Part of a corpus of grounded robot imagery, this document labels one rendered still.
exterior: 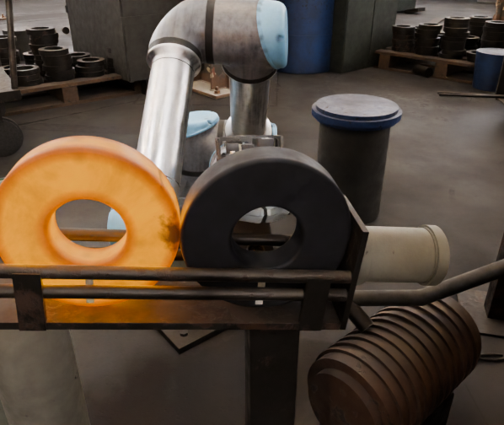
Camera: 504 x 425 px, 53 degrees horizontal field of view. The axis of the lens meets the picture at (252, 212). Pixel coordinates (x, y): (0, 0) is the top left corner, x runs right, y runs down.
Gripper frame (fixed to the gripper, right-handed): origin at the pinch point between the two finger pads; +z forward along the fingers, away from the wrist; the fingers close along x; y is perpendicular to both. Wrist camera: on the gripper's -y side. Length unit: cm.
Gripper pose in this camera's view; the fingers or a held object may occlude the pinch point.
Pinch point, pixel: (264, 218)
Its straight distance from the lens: 45.6
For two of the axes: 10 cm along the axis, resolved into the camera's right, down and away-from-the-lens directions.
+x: 9.9, -0.6, 1.1
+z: 1.1, 1.7, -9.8
